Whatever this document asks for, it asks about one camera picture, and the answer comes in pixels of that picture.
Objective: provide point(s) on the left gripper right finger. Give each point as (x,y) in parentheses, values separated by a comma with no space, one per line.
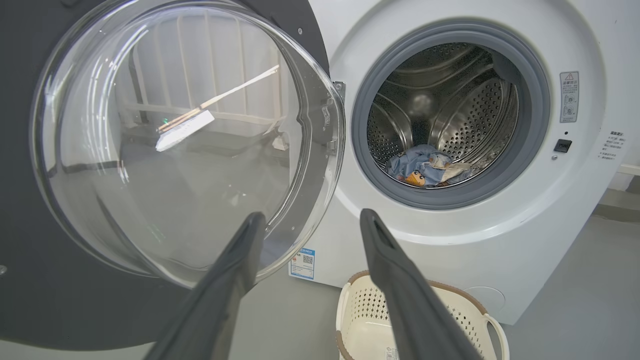
(410,310)

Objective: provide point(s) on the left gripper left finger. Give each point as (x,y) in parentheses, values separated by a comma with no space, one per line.
(215,310)

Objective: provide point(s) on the blue cartoon print garment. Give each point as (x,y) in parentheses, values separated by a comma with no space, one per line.
(405,165)

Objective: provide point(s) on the black round glass washer door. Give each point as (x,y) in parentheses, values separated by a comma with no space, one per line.
(30,250)

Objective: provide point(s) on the white front-load washing machine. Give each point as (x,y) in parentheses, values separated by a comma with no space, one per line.
(500,250)

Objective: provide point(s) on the stainless steel washing machine drum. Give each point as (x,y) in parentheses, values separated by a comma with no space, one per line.
(450,100)

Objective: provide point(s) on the black door lock latch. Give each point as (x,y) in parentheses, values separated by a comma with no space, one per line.
(562,145)

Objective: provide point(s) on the metal door hinge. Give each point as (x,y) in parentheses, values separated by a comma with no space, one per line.
(337,90)

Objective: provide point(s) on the white perforated basket brown rim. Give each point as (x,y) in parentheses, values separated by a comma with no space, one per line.
(365,320)

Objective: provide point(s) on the paper basket label sticker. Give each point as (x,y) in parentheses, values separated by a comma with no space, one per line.
(391,354)

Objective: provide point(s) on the round white filter cover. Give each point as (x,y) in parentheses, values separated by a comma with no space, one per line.
(487,300)

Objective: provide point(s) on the blue energy label sticker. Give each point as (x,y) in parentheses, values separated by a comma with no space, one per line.
(302,264)

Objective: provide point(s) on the grey warning sticker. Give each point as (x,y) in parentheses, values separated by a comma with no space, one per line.
(569,97)

